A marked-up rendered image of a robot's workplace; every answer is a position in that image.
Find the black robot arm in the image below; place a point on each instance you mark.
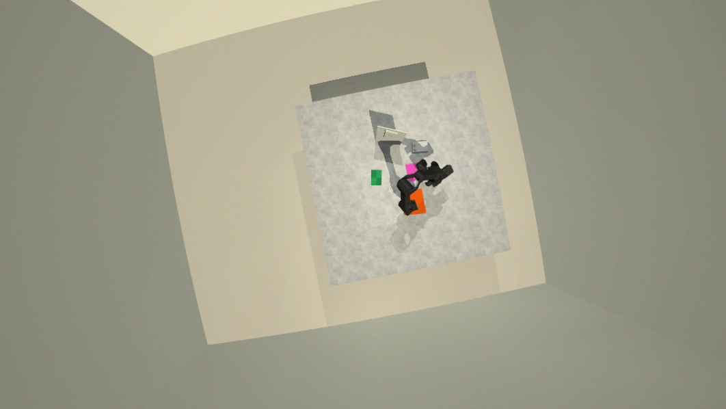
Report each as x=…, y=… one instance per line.
x=435, y=174

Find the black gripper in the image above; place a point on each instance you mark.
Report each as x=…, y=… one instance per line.
x=421, y=165

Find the pink square marker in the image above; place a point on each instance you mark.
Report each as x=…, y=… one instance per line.
x=411, y=168

